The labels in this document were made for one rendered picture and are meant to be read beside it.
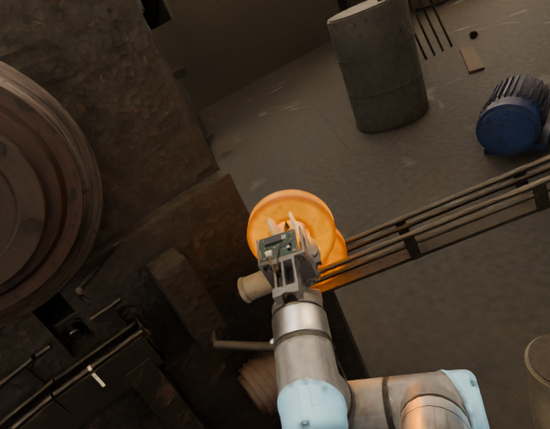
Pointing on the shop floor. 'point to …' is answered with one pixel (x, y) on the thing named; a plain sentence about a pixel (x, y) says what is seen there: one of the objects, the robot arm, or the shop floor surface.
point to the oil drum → (380, 64)
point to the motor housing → (260, 382)
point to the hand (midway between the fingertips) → (287, 223)
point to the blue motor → (515, 117)
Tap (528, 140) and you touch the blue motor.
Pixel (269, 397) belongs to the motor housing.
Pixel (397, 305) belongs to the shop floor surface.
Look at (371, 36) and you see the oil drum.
